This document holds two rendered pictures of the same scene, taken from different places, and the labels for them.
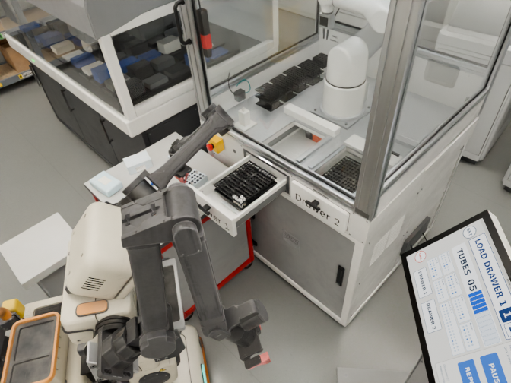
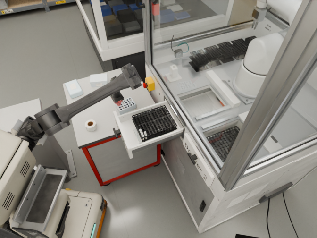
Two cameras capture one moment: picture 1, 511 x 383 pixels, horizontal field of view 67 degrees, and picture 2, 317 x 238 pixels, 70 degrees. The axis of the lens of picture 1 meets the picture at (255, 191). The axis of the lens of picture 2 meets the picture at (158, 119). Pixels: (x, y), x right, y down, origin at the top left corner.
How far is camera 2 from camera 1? 53 cm
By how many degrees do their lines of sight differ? 14
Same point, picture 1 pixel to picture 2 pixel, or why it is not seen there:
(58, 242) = not seen: hidden behind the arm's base
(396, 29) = (288, 55)
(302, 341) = (168, 230)
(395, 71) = (274, 96)
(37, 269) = not seen: hidden behind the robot
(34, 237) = (19, 110)
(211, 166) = (143, 97)
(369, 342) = not seen: outside the picture
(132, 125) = (104, 53)
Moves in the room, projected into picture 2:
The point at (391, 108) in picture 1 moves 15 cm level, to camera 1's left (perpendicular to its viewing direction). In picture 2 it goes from (262, 124) to (212, 112)
